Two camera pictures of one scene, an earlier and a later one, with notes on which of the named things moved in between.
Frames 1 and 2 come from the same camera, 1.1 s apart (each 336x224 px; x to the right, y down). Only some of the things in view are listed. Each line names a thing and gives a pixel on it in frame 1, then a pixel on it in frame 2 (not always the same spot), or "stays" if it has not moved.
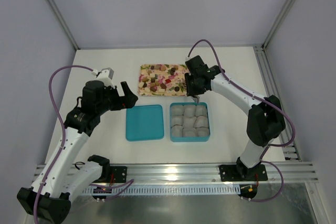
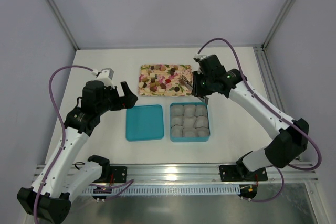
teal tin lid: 144,123 stays
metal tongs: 196,98 → 186,82
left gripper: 118,99 stays
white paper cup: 177,110 stays
